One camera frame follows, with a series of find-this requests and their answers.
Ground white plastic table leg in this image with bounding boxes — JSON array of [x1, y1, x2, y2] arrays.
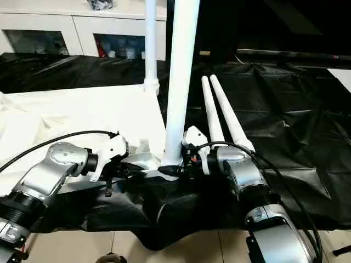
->
[[160, 0, 201, 168], [200, 75, 228, 144], [143, 0, 161, 96], [209, 73, 257, 153]]

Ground dark rounded robot body part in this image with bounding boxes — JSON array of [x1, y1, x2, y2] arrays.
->
[[98, 253, 129, 263]]

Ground long black bar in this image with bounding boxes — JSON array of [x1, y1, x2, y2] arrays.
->
[[236, 48, 351, 62]]

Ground white cabinet with glass doors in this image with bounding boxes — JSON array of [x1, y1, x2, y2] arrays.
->
[[0, 0, 177, 60]]

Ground black backdrop cloth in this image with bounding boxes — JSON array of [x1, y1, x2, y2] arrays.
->
[[164, 0, 351, 64]]

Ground red cable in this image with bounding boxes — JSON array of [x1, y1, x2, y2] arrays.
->
[[22, 232, 31, 253]]

